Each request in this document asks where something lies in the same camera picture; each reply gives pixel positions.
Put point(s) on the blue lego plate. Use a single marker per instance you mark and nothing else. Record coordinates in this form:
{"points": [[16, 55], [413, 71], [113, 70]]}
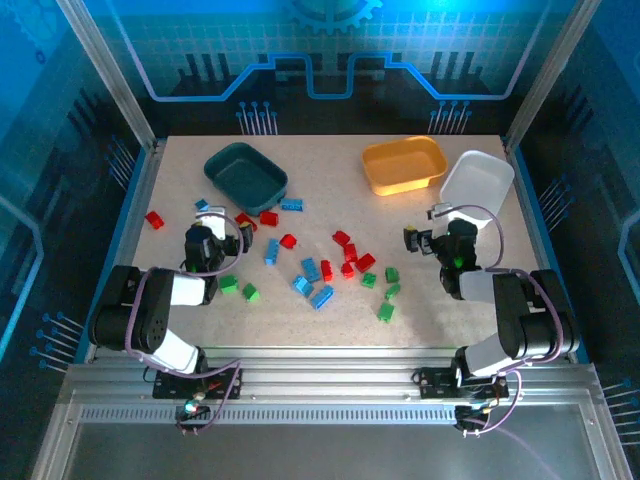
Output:
{"points": [[291, 205]]}

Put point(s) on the right base connector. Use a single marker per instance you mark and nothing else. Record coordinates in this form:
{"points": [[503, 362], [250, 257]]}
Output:
{"points": [[472, 412]]}

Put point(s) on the aluminium frame post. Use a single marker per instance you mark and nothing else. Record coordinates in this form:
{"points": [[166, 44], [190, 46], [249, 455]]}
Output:
{"points": [[545, 75], [107, 75]]}

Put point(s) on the aluminium mounting rail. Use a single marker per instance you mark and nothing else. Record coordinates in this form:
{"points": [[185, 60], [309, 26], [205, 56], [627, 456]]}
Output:
{"points": [[325, 380]]}

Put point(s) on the table side rail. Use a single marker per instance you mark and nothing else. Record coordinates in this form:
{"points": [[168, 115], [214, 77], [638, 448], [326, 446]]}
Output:
{"points": [[531, 200], [141, 200]]}

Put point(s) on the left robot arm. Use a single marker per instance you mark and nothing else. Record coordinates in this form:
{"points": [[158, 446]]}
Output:
{"points": [[150, 320]]}

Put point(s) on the grey front panel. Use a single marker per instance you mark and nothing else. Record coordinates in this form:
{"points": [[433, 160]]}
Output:
{"points": [[320, 450]]}

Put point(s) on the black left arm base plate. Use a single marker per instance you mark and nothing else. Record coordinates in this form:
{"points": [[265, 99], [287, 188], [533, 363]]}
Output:
{"points": [[170, 387]]}

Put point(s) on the teal plastic container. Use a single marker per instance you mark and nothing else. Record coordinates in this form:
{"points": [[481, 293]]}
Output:
{"points": [[245, 175]]}

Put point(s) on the yellow plastic container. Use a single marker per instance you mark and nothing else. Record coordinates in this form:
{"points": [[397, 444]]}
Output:
{"points": [[400, 165]]}

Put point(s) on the white plastic container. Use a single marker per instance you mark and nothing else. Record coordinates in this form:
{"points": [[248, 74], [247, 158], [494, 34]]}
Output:
{"points": [[480, 180]]}

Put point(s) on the left base connector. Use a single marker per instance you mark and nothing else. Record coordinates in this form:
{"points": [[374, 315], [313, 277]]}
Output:
{"points": [[192, 410]]}

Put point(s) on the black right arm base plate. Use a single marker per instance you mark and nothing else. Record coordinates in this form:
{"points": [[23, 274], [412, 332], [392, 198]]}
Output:
{"points": [[435, 382]]}

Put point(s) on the small blue lego brick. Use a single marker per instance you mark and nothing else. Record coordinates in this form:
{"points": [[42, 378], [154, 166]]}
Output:
{"points": [[201, 204]]}

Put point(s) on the base connector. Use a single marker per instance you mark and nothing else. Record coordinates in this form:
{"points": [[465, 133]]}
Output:
{"points": [[472, 412], [192, 410]]}

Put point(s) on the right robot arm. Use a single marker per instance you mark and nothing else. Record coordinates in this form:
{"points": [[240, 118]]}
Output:
{"points": [[520, 320]]}

